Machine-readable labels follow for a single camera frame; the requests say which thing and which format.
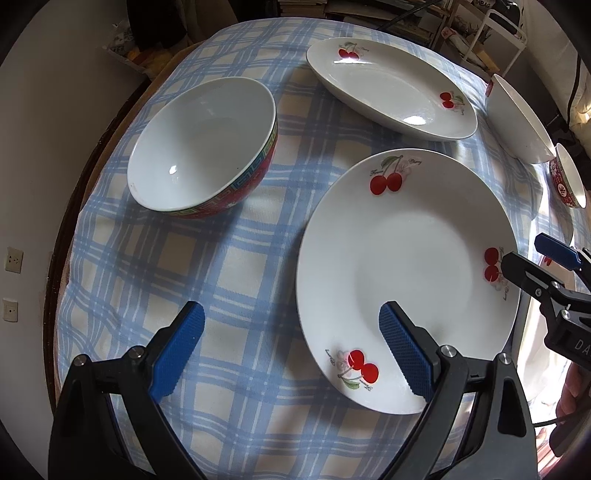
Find wooden shelf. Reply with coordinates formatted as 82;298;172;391
323;0;462;51

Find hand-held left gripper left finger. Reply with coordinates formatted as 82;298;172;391
48;301;206;480

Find stack of books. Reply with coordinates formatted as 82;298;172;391
277;0;328;19

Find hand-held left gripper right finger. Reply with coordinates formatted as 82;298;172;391
379;301;539;480

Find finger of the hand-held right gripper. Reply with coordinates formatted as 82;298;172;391
501;251;561;301
534;233;591;291

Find round cherry print plate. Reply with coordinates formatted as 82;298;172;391
295;148;522;415

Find person's right hand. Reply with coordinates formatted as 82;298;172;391
551;362;591;459

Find oval cherry print plate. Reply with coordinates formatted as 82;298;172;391
306;38;478;142

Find small red patterned bowl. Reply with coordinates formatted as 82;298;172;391
549;143;587;210

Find dark hanging garment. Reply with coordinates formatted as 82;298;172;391
127;0;195;47

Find white metal rack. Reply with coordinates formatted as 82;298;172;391
462;9;529;79

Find white plastic bag yellow contents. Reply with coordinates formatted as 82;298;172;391
106;32;176;75

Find dark wooden bed frame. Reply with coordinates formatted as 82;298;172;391
44;76;155;333

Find white bowl red outside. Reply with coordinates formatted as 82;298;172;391
486;74;556;165

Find large bowl red green outside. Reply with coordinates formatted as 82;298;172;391
127;77;278;219

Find blue checked blanket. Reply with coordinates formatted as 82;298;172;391
55;18;578;480

